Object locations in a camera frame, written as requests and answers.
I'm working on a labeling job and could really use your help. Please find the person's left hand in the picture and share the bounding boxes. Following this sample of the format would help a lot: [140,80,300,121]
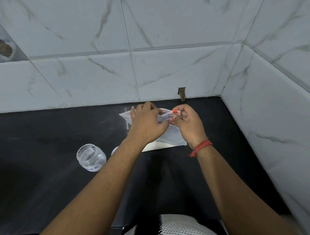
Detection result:
[126,102,169,148]

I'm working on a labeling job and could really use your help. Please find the person's right forearm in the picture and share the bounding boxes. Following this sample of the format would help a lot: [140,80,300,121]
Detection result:
[194,144,305,235]

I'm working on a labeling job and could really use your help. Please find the person's left forearm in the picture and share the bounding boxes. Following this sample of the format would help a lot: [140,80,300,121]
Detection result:
[40,139,151,235]

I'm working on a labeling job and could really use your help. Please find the clear zip bag white powder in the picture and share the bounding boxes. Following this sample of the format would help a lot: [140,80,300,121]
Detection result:
[119,108,188,153]

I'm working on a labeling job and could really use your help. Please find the clear glass jar white label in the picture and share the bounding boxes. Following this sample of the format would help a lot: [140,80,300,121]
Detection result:
[76,143,107,172]

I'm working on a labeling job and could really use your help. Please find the red thread wrist bracelet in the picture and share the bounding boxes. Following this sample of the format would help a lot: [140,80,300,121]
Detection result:
[188,140,213,158]

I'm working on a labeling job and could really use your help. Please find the brown round object in niche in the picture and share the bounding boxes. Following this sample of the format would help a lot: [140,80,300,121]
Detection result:
[0,39,16,60]

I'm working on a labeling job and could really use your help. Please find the white knit shirt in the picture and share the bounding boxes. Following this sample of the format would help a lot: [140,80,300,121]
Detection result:
[159,214,219,235]

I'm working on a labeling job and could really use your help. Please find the person's right hand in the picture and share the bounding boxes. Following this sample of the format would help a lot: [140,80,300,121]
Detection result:
[169,104,209,149]

